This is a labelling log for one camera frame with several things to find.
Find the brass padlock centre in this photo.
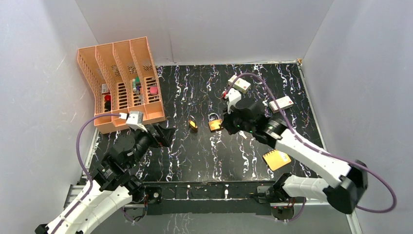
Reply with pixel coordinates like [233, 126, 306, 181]
[208, 113, 223, 132]

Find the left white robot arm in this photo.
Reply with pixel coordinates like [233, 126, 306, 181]
[35, 124, 176, 234]

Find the pink eraser in organizer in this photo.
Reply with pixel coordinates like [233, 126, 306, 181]
[149, 85, 159, 95]

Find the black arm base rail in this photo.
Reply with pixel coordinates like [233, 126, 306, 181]
[64, 180, 356, 223]

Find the orange spiral notebook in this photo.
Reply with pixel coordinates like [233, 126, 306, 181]
[263, 149, 292, 171]

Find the red black item in organizer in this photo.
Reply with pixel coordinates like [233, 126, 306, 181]
[104, 95, 112, 112]

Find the white red small box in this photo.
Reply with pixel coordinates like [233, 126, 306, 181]
[268, 96, 294, 113]

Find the white green small box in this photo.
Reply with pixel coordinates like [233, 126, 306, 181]
[227, 75, 251, 94]

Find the brass padlock long shackle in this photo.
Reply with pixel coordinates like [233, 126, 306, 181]
[188, 115, 198, 134]

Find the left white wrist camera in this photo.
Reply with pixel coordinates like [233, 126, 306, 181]
[119, 111, 148, 133]

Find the silver key bunch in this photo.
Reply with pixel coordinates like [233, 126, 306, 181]
[239, 131, 248, 139]

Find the orange plastic file organizer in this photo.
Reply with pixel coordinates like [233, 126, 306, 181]
[77, 37, 166, 134]

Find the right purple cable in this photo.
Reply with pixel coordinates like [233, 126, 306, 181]
[224, 72, 397, 215]

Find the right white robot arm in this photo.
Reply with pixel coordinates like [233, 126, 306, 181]
[221, 97, 368, 215]

